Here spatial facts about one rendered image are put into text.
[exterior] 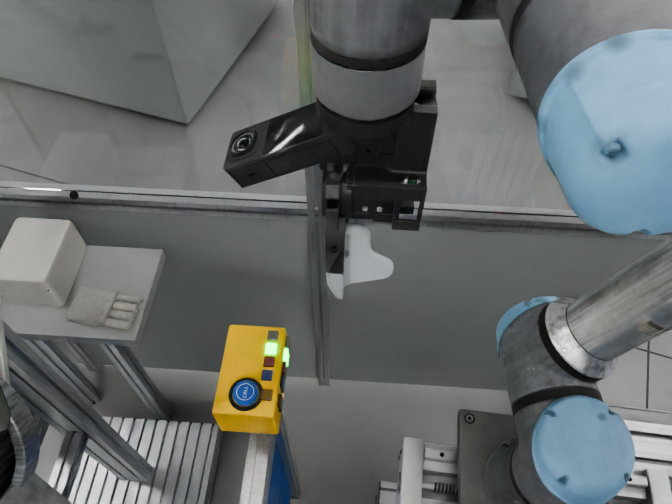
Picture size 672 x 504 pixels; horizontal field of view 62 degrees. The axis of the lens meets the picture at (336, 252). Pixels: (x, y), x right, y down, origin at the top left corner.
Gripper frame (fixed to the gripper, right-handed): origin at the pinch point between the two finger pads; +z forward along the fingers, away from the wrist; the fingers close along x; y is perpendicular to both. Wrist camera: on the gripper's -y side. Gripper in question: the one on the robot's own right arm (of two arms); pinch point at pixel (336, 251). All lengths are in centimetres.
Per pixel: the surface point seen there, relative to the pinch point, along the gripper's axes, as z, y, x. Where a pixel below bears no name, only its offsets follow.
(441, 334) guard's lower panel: 103, 28, 45
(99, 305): 60, -53, 25
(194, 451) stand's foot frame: 140, -47, 16
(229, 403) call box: 40.8, -16.9, -1.8
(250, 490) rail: 62, -15, -10
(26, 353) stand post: 52, -59, 9
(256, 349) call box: 40.8, -14.0, 7.8
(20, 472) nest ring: 44, -47, -14
